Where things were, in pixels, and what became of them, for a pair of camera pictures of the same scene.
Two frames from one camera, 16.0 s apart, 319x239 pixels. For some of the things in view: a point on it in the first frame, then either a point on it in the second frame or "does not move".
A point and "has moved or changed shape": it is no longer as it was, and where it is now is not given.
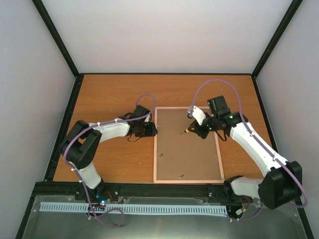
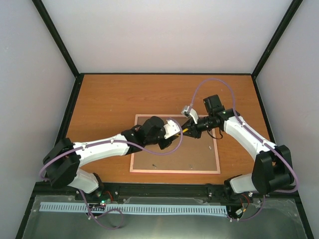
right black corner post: x=287 y=19 does not move
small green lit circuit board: x=103 y=201 does not move
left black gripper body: x=144 y=132 to x=163 y=146
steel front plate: x=265 y=222 does not move
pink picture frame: x=180 y=157 has moved or changed shape
